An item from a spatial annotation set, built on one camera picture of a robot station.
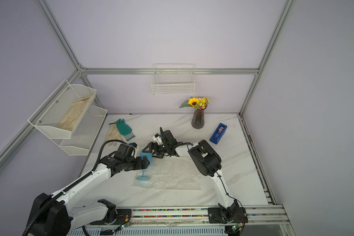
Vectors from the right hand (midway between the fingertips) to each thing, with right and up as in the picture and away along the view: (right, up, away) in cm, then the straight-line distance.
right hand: (147, 154), depth 92 cm
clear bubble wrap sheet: (+17, -10, -3) cm, 20 cm away
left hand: (-1, -5, -8) cm, 9 cm away
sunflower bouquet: (+31, +33, +3) cm, 45 cm away
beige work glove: (-30, +13, +16) cm, 36 cm away
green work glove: (-21, +15, +17) cm, 31 cm away
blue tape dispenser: (+48, +13, +10) cm, 50 cm away
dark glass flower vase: (+34, +22, +16) cm, 43 cm away
